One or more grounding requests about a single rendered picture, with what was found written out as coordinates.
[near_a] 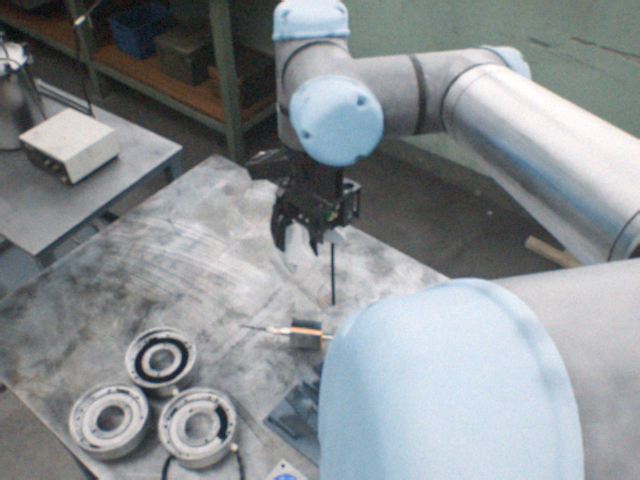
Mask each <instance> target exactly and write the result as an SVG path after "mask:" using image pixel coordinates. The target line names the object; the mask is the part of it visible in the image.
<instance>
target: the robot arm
mask: <svg viewBox="0 0 640 480"><path fill-rule="evenodd" d="M348 35H350V31H349V29H348V12H347V9H346V8H345V6H344V5H343V4H342V3H341V2H339V1H337V0H284V1H283V2H281V3H280V5H279V6H278V7H277V9H276V10H275V14H274V35H273V40H275V59H276V80H277V100H278V107H277V108H278V130H279V138H280V140H281V148H280V149H275V150H270V149H269V150H264V151H261V153H259V154H257V155H256V156H253V157H252V158H251V160H250V161H249V162H248V163H246V164H244V165H245V167H246V169H247V172H248V174H249V176H250V179H251V181H254V180H266V179H275V178H284V180H283V181H281V182H279V187H278V190H277V192H276V194H275V195H276V200H275V204H272V214H271V218H270V234H271V237H272V240H273V244H275V247H276V248H277V250H278V253H279V255H280V257H281V260H282V262H283V264H284V266H285V267H286V268H287V269H288V270H289V271H290V272H292V273H293V274H295V273H296V268H297V266H300V267H303V268H305V269H309V270H311V269H313V268H314V266H315V262H314V259H313V256H312V255H311V254H310V252H309V251H307V250H306V248H305V246H304V232H303V230H302V228H301V227H300V226H299V225H297V223H295V222H293V219H295V221H297V222H298V223H300V225H301V226H303V227H304V228H305V230H307V233H309V237H310V240H309V245H310V247H311V249H312V250H313V252H314V254H315V256H317V257H318V256H319V255H320V253H321V250H322V247H323V244H324V240H326V242H329V243H333V244H336V245H339V246H345V245H346V237H345V236H344V234H343V233H341V232H340V231H339V230H338V229H337V227H341V228H346V227H347V226H349V225H350V223H352V221H353V217H354V218H356V219H360V209H361V193H362V185H360V184H357V183H355V182H353V181H352V180H350V179H348V178H346V177H345V166H346V165H350V164H353V163H355V162H356V161H357V160H359V159H362V158H363V157H367V156H368V155H370V154H371V153H372V151H373V149H374V148H375V147H376V145H377V144H379V142H380V140H383V139H392V138H402V137H410V136H420V135H429V134H440V133H446V134H447V135H448V136H449V137H450V138H451V139H453V140H454V141H455V142H457V143H458V144H459V145H460V146H461V147H462V148H463V150H464V151H465V152H466V153H467V154H468V155H469V156H470V157H472V158H473V159H474V160H475V161H476V162H478V163H479V164H480V165H481V166H482V168H483V169H484V170H485V171H486V172H487V173H488V174H489V175H491V176H492V177H493V178H494V179H495V180H496V181H497V182H499V183H500V184H501V186H502V187H503V188H504V189H505V190H506V191H507V192H508V193H509V194H511V195H512V196H513V197H514V198H515V199H516V200H517V201H518V202H520V204H521V205H522V206H523V207H524V208H525V209H526V210H527V211H528V212H529V213H530V214H532V215H533V216H534V217H535V218H536V219H537V220H538V221H539V223H541V224H542V225H543V226H544V227H545V228H546V229H547V230H548V231H549V232H550V233H551V234H552V235H553V236H555V237H556V238H557V239H558V240H559V242H560V243H562V244H563V245H564V246H565V247H566V248H567V249H568V250H569V251H570V252H571V253H572V254H573V255H574V256H575V257H576V258H577V259H578V260H580V262H581V263H583V264H584V265H585V266H586V267H578V268H571V269H565V270H558V271H550V272H543V273H536V274H528V275H522V276H515V277H507V278H500V280H493V281H484V280H477V279H461V280H451V281H445V282H441V283H438V284H435V285H432V286H429V287H427V288H425V289H424V290H422V291H420V292H416V293H410V294H409V295H404V296H399V297H393V298H388V299H383V300H379V301H374V302H371V303H369V304H366V305H364V306H362V307H361V308H358V309H356V310H355V312H354V313H352V314H351V315H350V316H349V317H348V318H347V319H346V320H345V321H344V322H343V323H341V325H340V326H339V327H338V329H337V331H336V333H335V335H334V337H333V339H332V341H331V343H330V346H329V350H328V353H327V356H326V360H324V364H323V370H322V376H321V383H320V393H319V410H318V438H319V442H320V449H321V460H320V462H319V471H320V480H640V140H637V139H635V138H633V137H631V136H629V134H627V133H626V132H624V131H622V130H620V129H618V128H616V127H614V126H612V125H610V124H608V123H606V122H604V121H602V120H600V119H598V118H597V117H595V115H593V114H591V113H589V112H586V111H584V110H583V109H581V108H579V107H577V106H575V105H573V104H571V103H570V102H568V101H566V100H563V99H562V98H561V97H559V96H557V95H556V94H554V93H552V92H550V91H548V90H546V89H544V88H542V87H540V86H538V85H536V84H534V83H532V82H531V75H530V70H529V67H528V64H527V63H525V62H524V58H523V57H522V55H521V54H520V53H519V52H518V51H517V50H515V49H513V48H509V47H499V48H493V47H488V46H479V47H475V48H471V49H469V50H458V51H447V52H435V53H425V54H411V55H399V56H388V57H376V58H366V59H355V60H353V58H352V57H351V55H350V52H349V50H348ZM354 194H356V195H357V201H356V210H355V209H353V203H354Z"/></svg>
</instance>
